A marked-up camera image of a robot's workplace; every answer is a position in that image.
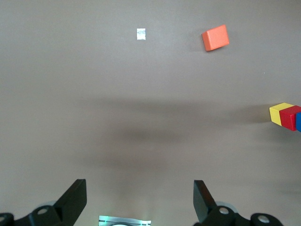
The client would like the yellow wooden block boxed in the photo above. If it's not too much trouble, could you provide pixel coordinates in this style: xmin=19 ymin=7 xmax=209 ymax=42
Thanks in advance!
xmin=269 ymin=102 xmax=295 ymax=126

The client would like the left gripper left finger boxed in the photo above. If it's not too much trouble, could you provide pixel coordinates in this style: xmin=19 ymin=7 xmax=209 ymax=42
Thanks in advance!
xmin=0 ymin=178 xmax=87 ymax=226

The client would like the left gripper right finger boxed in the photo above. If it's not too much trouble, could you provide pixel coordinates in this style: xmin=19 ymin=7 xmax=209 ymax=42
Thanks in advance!
xmin=193 ymin=180 xmax=286 ymax=226

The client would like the small square tape patch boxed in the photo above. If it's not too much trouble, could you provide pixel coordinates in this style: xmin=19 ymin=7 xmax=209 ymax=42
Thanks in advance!
xmin=136 ymin=28 xmax=147 ymax=41

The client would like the red wooden block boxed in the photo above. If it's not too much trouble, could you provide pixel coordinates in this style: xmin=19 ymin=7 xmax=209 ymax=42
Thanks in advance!
xmin=279 ymin=105 xmax=301 ymax=131

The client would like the orange wooden block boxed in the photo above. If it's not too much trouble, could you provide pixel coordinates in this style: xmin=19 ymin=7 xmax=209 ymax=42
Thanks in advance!
xmin=201 ymin=24 xmax=230 ymax=52

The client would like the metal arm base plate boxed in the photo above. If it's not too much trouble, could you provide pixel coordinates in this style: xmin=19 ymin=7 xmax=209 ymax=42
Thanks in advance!
xmin=98 ymin=215 xmax=152 ymax=226

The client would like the brown paper table cover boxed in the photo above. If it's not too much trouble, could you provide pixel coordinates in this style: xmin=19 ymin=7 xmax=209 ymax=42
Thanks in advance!
xmin=0 ymin=0 xmax=301 ymax=226

